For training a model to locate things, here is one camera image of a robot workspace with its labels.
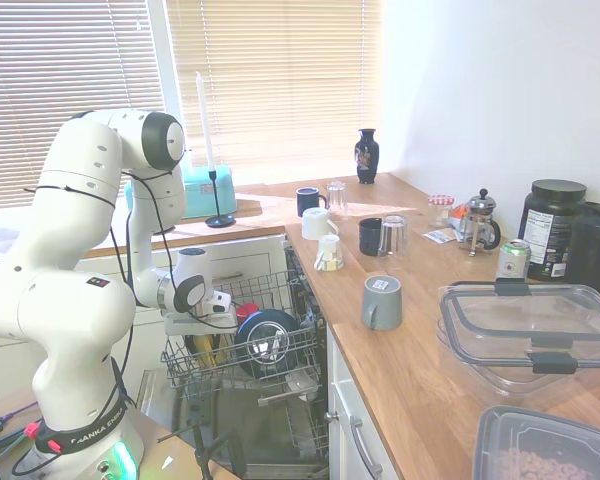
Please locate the clear plastic storage container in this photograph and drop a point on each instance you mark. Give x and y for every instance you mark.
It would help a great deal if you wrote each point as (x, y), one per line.
(490, 375)
(530, 320)

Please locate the teal metal bread box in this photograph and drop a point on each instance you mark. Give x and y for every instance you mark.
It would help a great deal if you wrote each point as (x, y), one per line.
(226, 192)

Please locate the red ceramic mug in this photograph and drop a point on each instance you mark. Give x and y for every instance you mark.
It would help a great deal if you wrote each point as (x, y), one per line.
(247, 312)

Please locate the steel glass french press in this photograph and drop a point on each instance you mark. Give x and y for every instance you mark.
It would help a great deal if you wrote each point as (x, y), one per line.
(477, 225)

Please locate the black printed mug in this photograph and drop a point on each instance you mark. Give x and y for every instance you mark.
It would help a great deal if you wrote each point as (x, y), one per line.
(367, 237)

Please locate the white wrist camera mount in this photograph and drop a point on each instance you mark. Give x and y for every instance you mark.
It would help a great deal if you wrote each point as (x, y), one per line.
(221, 302)

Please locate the grey ceramic mug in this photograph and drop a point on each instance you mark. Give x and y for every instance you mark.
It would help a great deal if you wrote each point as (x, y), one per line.
(382, 305)

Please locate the small patterned white mug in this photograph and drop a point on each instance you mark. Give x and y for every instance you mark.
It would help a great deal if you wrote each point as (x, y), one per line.
(330, 255)

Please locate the black shaker bottle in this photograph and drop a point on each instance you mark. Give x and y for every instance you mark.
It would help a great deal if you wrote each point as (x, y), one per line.
(595, 250)

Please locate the round metal cabinet knob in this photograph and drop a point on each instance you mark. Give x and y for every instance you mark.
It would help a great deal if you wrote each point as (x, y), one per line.
(331, 417)

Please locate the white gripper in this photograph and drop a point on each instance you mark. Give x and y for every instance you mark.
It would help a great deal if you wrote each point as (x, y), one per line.
(200, 325)

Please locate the black protein powder tub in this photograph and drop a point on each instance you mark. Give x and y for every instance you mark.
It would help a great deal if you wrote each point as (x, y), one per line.
(550, 235)

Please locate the small jar red checked lid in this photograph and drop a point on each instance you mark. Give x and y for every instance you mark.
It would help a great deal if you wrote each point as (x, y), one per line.
(440, 210)

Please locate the black round pan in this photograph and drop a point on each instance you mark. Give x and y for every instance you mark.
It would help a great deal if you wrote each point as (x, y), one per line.
(267, 345)

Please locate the built-in dishwasher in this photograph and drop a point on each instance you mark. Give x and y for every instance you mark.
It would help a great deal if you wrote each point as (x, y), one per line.
(260, 430)

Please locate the plain white mug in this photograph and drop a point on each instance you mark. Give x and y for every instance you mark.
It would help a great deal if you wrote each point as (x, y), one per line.
(314, 225)

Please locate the white paper sachet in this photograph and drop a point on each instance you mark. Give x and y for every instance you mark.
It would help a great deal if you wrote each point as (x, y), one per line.
(439, 236)

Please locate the dark plastic food container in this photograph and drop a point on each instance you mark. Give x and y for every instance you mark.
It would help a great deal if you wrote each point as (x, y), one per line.
(545, 450)

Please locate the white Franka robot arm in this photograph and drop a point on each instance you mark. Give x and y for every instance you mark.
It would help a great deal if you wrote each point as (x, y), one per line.
(80, 210)

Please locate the clear glass tumbler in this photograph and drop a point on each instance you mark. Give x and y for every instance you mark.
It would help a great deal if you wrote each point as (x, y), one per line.
(337, 200)
(394, 240)

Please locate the navy blue mug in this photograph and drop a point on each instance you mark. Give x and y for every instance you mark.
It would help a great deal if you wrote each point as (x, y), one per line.
(307, 204)

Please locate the wooden window blind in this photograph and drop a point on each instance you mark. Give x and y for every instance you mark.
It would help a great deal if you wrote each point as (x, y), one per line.
(70, 100)
(280, 90)

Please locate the white green drink can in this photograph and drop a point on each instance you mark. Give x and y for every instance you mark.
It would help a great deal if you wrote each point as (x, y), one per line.
(512, 262)

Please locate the black camera tripod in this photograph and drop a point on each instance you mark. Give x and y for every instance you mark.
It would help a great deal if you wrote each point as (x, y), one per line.
(202, 450)

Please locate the dark blue painted vase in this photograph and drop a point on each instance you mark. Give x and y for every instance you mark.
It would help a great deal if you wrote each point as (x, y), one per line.
(366, 160)

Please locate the black candle holder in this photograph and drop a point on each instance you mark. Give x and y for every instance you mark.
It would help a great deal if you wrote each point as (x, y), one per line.
(220, 221)

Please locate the tall white candle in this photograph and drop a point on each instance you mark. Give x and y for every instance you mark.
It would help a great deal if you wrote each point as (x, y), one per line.
(205, 120)

